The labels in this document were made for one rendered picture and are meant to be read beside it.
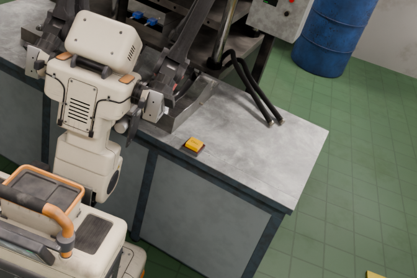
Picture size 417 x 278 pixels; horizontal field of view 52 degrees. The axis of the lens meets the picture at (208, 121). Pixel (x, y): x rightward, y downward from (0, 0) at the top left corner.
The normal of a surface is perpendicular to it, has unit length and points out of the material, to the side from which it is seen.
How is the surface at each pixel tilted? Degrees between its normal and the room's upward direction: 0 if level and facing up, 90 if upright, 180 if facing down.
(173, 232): 90
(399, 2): 90
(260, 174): 0
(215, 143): 0
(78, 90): 82
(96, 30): 48
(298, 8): 90
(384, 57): 90
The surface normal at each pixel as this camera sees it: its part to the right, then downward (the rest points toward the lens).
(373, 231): 0.24, -0.79
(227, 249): -0.43, 0.44
